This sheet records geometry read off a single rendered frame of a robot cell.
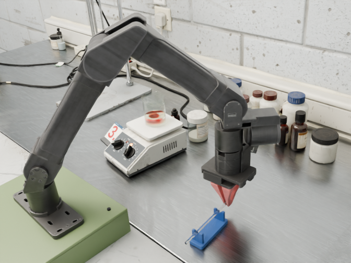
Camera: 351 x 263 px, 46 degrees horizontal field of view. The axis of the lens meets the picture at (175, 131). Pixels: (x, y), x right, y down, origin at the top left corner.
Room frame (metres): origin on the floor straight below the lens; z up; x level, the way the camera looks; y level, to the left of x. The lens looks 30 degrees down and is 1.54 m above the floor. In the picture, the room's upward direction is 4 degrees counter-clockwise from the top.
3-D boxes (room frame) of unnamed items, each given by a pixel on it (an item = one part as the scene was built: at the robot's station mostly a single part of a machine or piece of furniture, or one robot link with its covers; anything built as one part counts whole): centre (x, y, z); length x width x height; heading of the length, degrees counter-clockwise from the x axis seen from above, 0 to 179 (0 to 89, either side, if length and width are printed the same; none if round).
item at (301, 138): (0.98, -0.34, 0.95); 0.04 x 0.04 x 0.11
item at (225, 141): (0.73, -0.11, 1.10); 0.07 x 0.06 x 0.07; 92
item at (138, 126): (1.02, 0.06, 0.98); 0.12 x 0.12 x 0.01; 36
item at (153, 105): (1.02, 0.06, 1.03); 0.07 x 0.06 x 0.08; 141
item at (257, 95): (1.18, -0.26, 0.94); 0.05 x 0.05 x 0.09
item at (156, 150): (1.00, 0.08, 0.94); 0.22 x 0.13 x 0.08; 126
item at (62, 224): (0.71, 0.29, 1.00); 0.20 x 0.07 x 0.08; 41
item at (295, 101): (1.05, -0.34, 0.96); 0.07 x 0.07 x 0.13
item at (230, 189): (0.74, -0.10, 0.97); 0.07 x 0.07 x 0.09; 49
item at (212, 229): (0.67, -0.06, 0.92); 0.10 x 0.03 x 0.04; 139
